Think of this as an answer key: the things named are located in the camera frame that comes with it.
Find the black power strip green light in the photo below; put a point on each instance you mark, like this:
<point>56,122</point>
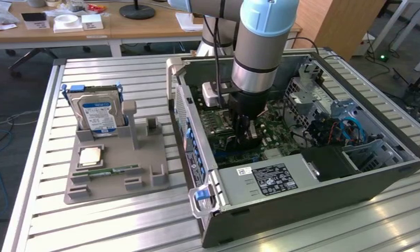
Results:
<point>383,57</point>

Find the blue expansion slot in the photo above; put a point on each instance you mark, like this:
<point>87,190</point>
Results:
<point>219,154</point>

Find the silver chipset heatsink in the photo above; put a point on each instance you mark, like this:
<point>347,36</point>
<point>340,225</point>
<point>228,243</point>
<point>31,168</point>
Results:
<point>272,154</point>

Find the tall metal disk bay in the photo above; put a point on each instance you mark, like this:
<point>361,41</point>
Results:
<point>300,105</point>

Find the white tape roll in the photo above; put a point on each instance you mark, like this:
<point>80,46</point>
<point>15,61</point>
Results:
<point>57,19</point>

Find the open dark grey PC case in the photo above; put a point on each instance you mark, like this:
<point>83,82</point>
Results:
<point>300,210</point>

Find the hard disk in blue caddy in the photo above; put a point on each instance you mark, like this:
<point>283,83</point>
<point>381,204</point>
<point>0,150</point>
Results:
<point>95,115</point>

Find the beige tape roll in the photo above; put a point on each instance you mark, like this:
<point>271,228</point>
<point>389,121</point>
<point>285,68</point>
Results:
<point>52,3</point>

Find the CPU socket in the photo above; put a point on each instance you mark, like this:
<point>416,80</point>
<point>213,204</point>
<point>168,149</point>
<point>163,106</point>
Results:
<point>225,118</point>

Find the blue case release latch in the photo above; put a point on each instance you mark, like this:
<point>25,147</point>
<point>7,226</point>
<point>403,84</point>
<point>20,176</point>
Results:
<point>201,196</point>

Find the white metal table frame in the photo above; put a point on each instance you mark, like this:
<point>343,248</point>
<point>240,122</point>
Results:
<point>388,26</point>

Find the long wooden desk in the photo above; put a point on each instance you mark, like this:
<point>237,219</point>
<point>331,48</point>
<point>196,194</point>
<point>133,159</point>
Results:
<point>73,36</point>

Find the black chair base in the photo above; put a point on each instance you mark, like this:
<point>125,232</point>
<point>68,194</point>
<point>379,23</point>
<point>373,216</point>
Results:
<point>28,57</point>

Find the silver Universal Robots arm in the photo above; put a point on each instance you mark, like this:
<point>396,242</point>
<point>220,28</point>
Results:
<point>259,52</point>

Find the black plastic cover box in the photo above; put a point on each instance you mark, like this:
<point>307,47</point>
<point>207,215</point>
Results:
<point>328,162</point>

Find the grey plastic parts rack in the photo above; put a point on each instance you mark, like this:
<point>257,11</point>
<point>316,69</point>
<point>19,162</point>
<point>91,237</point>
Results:
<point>119,157</point>

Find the green RAM stick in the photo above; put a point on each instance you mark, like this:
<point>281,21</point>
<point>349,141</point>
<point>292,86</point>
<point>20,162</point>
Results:
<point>104,170</point>

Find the white box with black top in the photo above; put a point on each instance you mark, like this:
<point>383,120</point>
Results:
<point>36,25</point>

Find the black low-profile graphics card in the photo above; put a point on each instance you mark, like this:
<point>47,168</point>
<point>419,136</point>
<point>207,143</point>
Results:
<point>231,143</point>

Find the small red item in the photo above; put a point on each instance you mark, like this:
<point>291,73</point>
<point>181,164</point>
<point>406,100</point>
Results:
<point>92,8</point>

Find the plain white box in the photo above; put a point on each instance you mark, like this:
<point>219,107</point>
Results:
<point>91,21</point>

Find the clear plastic bag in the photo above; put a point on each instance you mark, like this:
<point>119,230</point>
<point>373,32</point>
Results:
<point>0,13</point>

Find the silver CPU chip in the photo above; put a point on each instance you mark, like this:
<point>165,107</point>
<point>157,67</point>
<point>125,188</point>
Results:
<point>89,157</point>

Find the low metal disk bay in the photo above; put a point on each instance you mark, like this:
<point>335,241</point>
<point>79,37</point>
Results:
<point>371,157</point>

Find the flat white base box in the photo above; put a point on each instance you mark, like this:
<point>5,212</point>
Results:
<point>68,29</point>

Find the white card with red print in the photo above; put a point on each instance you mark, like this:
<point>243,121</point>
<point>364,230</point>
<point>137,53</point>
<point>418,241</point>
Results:
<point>3,27</point>

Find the black round lamp base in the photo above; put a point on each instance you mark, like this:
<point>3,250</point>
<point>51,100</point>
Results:
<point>136,13</point>

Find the grey cup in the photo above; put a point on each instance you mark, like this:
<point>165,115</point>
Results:
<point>36,3</point>

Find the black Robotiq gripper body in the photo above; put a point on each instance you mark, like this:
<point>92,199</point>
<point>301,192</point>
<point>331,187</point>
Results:
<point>248,105</point>

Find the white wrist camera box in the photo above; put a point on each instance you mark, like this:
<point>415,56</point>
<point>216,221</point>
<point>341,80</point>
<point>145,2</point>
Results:
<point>211,94</point>

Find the stack of white papers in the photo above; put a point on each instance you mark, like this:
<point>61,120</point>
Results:
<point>187,23</point>

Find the wooden cabinet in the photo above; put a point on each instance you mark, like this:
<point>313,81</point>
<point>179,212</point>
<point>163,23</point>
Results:
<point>353,26</point>

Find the green Dell motherboard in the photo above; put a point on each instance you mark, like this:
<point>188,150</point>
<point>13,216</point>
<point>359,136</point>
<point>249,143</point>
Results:
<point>276,139</point>

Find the silver power supply unit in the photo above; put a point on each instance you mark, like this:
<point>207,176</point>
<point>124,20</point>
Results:
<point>237,183</point>

